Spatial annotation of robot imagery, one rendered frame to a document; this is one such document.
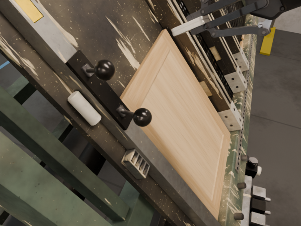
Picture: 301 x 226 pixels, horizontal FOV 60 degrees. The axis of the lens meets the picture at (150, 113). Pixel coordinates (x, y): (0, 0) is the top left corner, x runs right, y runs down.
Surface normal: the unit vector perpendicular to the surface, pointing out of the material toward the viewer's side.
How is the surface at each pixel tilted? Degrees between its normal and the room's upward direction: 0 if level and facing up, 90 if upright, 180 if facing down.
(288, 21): 90
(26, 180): 54
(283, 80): 0
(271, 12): 74
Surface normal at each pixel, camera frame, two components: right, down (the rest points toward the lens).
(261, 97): 0.00, -0.71
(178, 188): 0.77, -0.23
